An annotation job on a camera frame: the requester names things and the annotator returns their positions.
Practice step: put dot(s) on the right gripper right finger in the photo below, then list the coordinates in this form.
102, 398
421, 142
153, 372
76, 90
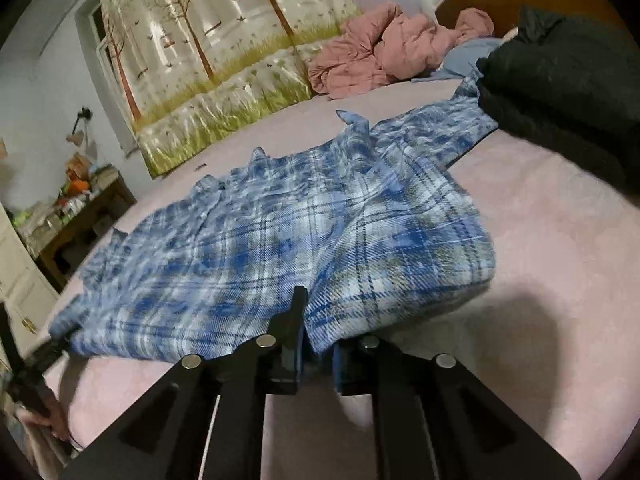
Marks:
434, 419

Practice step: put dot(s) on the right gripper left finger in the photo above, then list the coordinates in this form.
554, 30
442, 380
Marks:
204, 419

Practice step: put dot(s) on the blue plaid shirt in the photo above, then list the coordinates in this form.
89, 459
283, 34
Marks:
371, 223

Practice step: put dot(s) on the person left hand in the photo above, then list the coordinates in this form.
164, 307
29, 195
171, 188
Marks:
56, 420

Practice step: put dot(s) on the dark wooden side table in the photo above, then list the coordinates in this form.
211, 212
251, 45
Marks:
59, 239

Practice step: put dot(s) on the orange plush toy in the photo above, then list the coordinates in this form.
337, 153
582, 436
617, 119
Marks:
79, 171

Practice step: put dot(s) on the light blue pillow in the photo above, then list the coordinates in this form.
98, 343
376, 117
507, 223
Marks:
461, 60

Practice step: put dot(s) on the black folded jacket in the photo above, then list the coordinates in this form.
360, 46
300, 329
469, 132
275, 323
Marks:
571, 85

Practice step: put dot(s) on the tree print curtain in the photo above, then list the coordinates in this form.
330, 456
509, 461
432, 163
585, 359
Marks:
188, 73

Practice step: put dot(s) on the pink crumpled quilt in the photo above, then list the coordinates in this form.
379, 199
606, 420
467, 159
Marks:
386, 45

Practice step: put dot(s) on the wall mounted lamp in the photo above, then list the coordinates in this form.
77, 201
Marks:
77, 137

